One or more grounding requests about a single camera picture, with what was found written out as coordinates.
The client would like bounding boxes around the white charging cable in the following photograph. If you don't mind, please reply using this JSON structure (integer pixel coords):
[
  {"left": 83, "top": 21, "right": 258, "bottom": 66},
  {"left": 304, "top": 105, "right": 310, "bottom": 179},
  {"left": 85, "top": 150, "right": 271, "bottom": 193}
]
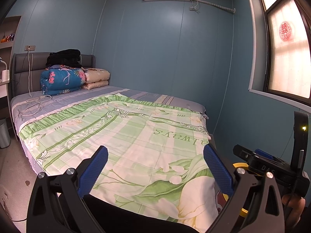
[{"left": 20, "top": 49, "right": 53, "bottom": 117}]

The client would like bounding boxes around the black clothing pile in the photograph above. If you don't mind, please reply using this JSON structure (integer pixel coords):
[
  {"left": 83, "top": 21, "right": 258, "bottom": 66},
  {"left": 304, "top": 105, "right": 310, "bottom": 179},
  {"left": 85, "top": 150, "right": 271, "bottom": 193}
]
[{"left": 45, "top": 49, "right": 82, "bottom": 68}]

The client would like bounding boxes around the small grey waste bin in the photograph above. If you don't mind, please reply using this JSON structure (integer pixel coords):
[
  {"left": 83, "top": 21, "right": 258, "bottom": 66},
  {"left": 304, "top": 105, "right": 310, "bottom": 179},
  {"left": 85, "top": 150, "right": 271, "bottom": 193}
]
[{"left": 0, "top": 119, "right": 10, "bottom": 149}]

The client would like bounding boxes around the white desk lamp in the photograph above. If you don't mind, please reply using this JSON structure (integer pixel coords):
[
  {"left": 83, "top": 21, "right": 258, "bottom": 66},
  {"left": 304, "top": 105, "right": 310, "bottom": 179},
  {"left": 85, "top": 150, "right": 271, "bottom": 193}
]
[{"left": 0, "top": 58, "right": 10, "bottom": 82}]

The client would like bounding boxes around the wall power socket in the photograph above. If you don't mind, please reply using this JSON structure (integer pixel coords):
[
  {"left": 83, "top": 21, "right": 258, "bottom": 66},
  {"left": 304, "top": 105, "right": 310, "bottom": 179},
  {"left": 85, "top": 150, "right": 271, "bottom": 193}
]
[{"left": 24, "top": 45, "right": 36, "bottom": 52}]

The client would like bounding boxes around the person's right hand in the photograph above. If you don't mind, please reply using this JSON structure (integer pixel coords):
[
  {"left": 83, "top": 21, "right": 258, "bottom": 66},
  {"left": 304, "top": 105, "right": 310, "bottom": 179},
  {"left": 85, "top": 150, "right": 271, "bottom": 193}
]
[{"left": 281, "top": 195, "right": 306, "bottom": 229}]

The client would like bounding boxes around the window with red decal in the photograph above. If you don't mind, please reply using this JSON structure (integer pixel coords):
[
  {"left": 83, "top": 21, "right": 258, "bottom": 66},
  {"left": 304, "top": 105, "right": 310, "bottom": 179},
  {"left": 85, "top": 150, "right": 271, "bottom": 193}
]
[{"left": 248, "top": 0, "right": 310, "bottom": 113}]

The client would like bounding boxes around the bed with lavender sheet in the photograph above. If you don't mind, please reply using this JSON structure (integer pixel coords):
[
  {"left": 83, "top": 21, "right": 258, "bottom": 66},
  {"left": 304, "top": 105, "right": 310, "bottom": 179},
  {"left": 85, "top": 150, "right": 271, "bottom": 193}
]
[{"left": 10, "top": 85, "right": 215, "bottom": 175}]

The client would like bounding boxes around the green white floral quilt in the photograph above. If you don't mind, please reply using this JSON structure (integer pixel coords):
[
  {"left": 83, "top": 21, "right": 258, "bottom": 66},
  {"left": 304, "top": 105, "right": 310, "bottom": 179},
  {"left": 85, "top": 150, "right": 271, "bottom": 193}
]
[{"left": 15, "top": 93, "right": 218, "bottom": 232}]

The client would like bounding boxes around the grey padded headboard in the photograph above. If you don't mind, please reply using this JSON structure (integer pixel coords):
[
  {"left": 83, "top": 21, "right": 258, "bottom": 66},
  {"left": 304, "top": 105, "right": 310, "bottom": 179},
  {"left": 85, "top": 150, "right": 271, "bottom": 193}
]
[{"left": 10, "top": 52, "right": 95, "bottom": 97}]

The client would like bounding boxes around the blue floral folded blanket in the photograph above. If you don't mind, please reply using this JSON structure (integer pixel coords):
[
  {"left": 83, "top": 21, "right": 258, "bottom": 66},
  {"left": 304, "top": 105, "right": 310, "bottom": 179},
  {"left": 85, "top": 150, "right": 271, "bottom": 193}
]
[{"left": 40, "top": 67, "right": 86, "bottom": 96}]

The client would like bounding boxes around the wooden shelf unit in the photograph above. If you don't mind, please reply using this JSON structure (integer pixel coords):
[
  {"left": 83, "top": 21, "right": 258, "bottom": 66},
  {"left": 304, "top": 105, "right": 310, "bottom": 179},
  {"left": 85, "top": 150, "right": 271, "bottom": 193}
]
[{"left": 1, "top": 15, "right": 21, "bottom": 129}]

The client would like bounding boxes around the beige folded blanket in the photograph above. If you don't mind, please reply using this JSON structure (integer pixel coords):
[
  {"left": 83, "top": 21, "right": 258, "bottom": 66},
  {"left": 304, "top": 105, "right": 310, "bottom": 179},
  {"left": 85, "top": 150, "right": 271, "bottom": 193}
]
[{"left": 82, "top": 68, "right": 110, "bottom": 90}]

